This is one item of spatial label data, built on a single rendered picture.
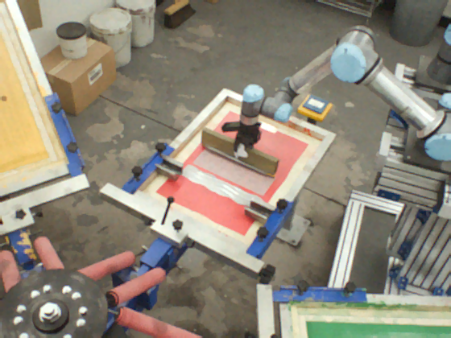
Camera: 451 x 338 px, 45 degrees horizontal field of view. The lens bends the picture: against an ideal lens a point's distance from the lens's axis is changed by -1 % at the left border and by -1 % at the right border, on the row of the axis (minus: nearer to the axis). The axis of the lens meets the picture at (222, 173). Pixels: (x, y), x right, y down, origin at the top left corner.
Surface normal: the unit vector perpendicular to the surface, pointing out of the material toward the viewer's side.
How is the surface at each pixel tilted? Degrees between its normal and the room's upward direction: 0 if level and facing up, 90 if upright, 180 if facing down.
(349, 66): 87
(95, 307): 0
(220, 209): 0
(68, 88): 88
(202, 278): 0
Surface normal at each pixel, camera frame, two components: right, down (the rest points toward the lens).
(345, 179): 0.06, -0.68
